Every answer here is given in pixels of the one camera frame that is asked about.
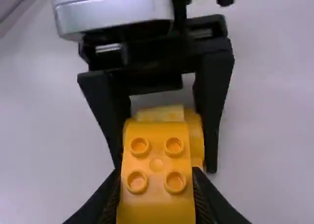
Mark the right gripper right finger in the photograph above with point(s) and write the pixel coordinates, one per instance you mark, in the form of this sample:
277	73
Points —
211	204

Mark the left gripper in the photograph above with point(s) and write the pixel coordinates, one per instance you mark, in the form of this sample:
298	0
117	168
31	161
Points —
152	62

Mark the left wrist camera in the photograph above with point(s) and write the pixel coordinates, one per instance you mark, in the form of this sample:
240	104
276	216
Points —
110	12

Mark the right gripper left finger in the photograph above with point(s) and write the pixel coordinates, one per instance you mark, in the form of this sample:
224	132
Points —
103	202

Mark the silver rails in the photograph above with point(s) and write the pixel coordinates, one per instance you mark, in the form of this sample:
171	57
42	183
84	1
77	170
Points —
12	12

